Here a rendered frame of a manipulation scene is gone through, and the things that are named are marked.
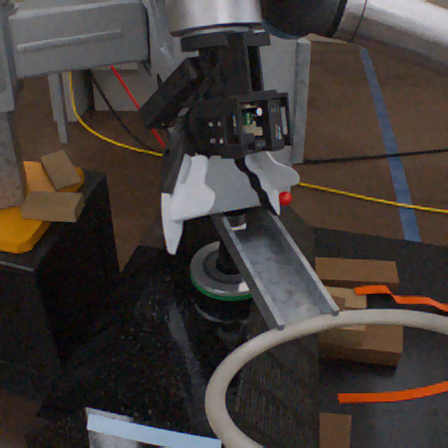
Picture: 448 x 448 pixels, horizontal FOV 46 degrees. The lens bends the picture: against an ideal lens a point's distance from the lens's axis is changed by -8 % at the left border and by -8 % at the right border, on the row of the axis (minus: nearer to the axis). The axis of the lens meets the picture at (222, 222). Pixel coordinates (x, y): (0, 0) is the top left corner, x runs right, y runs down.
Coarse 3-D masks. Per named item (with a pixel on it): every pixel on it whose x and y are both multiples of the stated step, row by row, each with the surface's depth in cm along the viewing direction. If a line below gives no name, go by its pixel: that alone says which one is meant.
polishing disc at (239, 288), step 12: (204, 252) 153; (216, 252) 153; (192, 264) 149; (204, 264) 149; (192, 276) 146; (204, 276) 145; (216, 276) 145; (228, 276) 145; (240, 276) 145; (204, 288) 143; (216, 288) 141; (228, 288) 141; (240, 288) 141
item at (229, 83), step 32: (224, 32) 48; (256, 32) 49; (224, 64) 50; (256, 64) 49; (192, 96) 53; (224, 96) 51; (256, 96) 48; (192, 128) 52; (224, 128) 49; (256, 128) 51; (288, 128) 52
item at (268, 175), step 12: (252, 156) 58; (264, 156) 57; (240, 168) 58; (252, 168) 58; (264, 168) 58; (276, 168) 57; (288, 168) 56; (252, 180) 60; (264, 180) 59; (276, 180) 59; (288, 180) 58; (264, 192) 60; (276, 192) 61; (264, 204) 61; (276, 204) 61
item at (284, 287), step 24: (216, 216) 129; (264, 216) 131; (240, 240) 126; (264, 240) 126; (288, 240) 118; (240, 264) 116; (264, 264) 119; (288, 264) 119; (264, 288) 106; (288, 288) 112; (312, 288) 109; (264, 312) 105; (288, 312) 107; (312, 312) 106; (336, 312) 101
